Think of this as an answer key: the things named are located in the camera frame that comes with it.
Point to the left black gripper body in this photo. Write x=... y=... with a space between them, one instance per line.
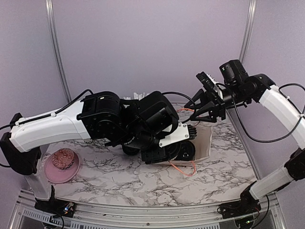
x=151 y=156

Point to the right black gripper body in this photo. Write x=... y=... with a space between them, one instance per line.
x=220 y=103

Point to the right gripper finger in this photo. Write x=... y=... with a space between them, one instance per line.
x=205 y=113
x=200 y=101

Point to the kraft paper bag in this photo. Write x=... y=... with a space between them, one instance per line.
x=202 y=143

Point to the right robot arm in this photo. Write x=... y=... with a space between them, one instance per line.
x=240 y=89

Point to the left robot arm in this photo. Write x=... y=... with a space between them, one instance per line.
x=149 y=126

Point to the stack of black lids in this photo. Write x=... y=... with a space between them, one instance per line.
x=130 y=151

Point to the stack of white paper cups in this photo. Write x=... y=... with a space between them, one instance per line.
x=99 y=142

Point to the bundle of white wrapped straws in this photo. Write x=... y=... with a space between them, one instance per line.
x=136 y=96

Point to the red patterned bowl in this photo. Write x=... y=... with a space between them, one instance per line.
x=63 y=158

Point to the pink plate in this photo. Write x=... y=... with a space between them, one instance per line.
x=58 y=176

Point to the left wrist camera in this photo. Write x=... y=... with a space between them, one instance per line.
x=181 y=133

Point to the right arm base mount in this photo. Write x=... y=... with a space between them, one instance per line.
x=246 y=205

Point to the right aluminium frame post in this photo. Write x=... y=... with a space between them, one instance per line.
x=248 y=29

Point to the aluminium frame post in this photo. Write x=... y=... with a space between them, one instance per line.
x=248 y=29
x=56 y=49

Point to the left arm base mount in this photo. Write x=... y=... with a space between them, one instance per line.
x=58 y=207

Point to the front aluminium rail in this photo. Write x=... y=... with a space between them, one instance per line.
x=101 y=216

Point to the left aluminium frame post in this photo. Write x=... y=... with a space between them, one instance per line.
x=56 y=49

